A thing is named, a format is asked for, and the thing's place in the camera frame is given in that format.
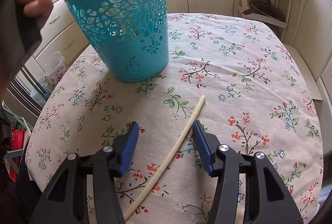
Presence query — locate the single bamboo chopstick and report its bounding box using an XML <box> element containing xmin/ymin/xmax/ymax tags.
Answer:
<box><xmin>123</xmin><ymin>95</ymin><xmax>206</xmax><ymax>221</ymax></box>

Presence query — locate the teal perforated plastic basket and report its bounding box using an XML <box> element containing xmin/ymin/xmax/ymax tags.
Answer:
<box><xmin>64</xmin><ymin>0</ymin><xmax>169</xmax><ymax>83</ymax></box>

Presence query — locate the floral tablecloth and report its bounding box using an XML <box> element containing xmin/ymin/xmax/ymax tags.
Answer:
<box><xmin>25</xmin><ymin>14</ymin><xmax>323</xmax><ymax>223</ymax></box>

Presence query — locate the red bag on rack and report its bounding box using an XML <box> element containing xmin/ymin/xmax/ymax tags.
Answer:
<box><xmin>9</xmin><ymin>121</ymin><xmax>26</xmax><ymax>182</ymax></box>

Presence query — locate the dark pan on shelf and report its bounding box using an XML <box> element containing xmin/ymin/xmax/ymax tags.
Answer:
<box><xmin>242</xmin><ymin>0</ymin><xmax>286</xmax><ymax>21</ymax></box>

